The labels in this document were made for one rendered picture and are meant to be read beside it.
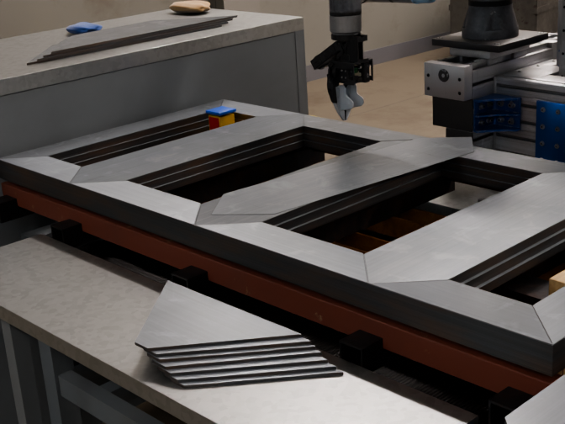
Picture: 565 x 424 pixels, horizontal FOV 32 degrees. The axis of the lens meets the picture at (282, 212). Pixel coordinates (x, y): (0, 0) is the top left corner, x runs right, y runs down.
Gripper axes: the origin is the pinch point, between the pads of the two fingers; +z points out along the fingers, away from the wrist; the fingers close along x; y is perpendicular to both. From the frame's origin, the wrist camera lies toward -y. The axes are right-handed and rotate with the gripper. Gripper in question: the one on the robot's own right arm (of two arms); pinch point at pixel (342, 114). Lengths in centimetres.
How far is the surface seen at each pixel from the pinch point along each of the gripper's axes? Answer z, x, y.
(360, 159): 6.2, -11.0, 15.1
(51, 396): 71, -59, -53
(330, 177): 6.4, -25.0, 18.9
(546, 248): 10, -26, 72
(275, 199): 6.6, -42.3, 19.4
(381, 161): 6.2, -9.4, 20.0
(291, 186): 6.5, -34.1, 15.9
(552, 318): 7, -56, 91
